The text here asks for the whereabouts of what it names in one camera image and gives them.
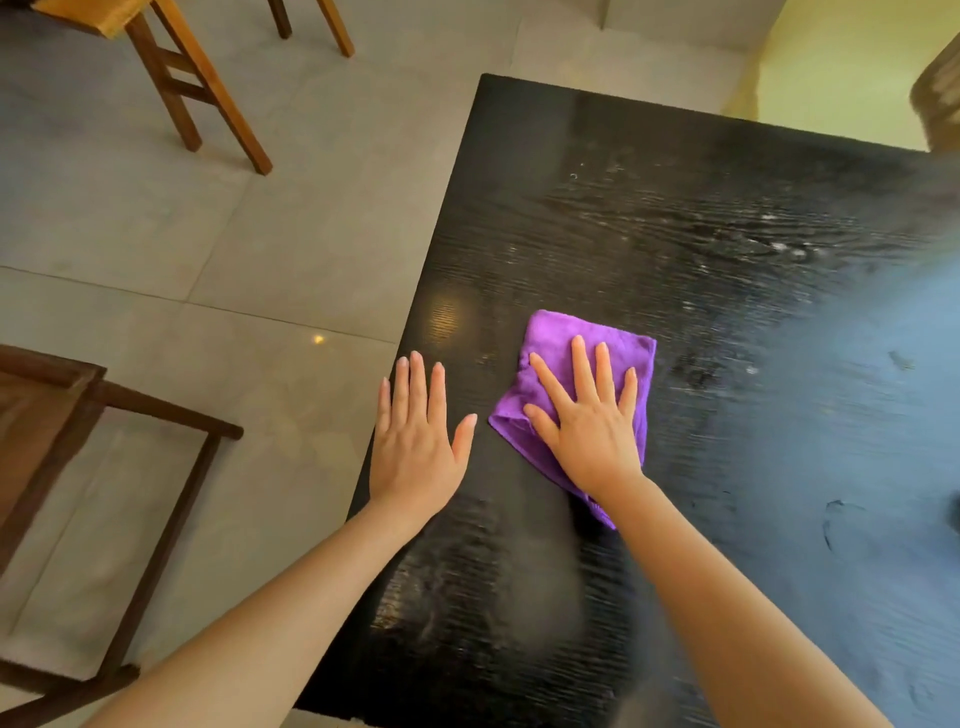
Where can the person's left hand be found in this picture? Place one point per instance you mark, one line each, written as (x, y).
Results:
(411, 457)

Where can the person's left middle finger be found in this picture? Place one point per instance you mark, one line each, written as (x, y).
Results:
(418, 384)

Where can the person's right thumb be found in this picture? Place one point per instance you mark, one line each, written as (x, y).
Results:
(541, 424)

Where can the black wooden table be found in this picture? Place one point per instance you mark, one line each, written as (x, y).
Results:
(712, 375)

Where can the person's right hand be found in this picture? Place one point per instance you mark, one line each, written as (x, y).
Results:
(592, 442)

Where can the dark brown wooden chair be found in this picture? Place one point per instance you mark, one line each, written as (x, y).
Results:
(67, 525)

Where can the person's right little finger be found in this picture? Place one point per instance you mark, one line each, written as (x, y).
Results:
(628, 391)

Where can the person's right forearm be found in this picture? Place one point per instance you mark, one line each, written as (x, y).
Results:
(720, 615)

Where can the person's left little finger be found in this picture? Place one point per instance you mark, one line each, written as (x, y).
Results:
(383, 405)

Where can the person's right middle finger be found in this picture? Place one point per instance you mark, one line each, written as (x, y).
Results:
(583, 367)

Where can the person's left thumb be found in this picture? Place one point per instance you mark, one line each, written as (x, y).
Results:
(465, 439)

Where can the person's left forearm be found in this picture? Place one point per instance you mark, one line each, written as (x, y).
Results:
(247, 637)

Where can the light wooden chair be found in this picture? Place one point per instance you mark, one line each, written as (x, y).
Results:
(172, 67)

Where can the purple microfiber cloth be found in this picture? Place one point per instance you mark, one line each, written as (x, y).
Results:
(551, 352)

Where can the wooden chair with slatted back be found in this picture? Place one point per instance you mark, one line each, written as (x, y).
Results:
(939, 94)

